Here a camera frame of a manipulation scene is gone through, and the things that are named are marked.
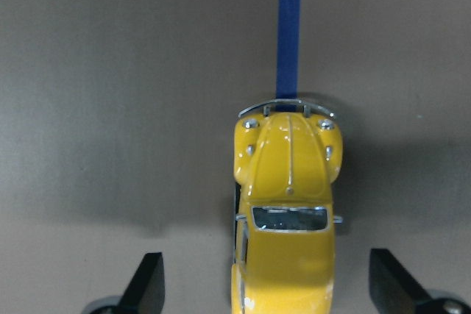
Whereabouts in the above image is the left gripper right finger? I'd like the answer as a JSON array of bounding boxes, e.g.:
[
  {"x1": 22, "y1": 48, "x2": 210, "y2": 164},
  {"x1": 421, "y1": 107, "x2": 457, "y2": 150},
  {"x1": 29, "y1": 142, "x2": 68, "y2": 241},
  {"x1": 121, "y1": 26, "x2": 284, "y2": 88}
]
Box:
[{"x1": 368, "y1": 248, "x2": 471, "y2": 314}]

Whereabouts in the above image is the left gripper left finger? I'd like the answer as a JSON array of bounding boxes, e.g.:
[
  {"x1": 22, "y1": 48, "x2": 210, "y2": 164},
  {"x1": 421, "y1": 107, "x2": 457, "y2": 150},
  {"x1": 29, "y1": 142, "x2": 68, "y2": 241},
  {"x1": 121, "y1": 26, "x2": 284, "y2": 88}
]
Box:
[{"x1": 81, "y1": 251, "x2": 165, "y2": 314}]

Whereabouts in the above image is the yellow toy beetle car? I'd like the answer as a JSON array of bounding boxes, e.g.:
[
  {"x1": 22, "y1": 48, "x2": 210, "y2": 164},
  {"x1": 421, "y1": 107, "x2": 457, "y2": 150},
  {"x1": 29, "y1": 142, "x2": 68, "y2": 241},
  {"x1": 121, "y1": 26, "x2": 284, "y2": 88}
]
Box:
[{"x1": 231, "y1": 99, "x2": 343, "y2": 313}]

